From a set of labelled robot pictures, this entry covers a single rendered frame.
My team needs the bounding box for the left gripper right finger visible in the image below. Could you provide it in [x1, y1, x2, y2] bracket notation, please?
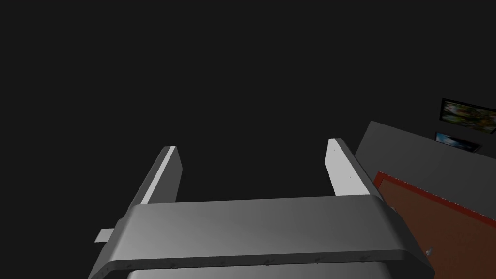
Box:
[325, 137, 384, 202]

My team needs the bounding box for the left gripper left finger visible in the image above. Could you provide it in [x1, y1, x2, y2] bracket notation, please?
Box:
[127, 145, 183, 212]

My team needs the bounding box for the blue framed picture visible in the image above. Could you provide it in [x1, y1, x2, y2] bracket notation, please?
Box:
[434, 131, 482, 154]

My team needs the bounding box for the brown door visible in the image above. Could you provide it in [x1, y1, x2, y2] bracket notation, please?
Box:
[373, 170, 496, 279]

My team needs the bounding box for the green framed picture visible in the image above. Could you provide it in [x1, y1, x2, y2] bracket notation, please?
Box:
[439, 98, 496, 135]

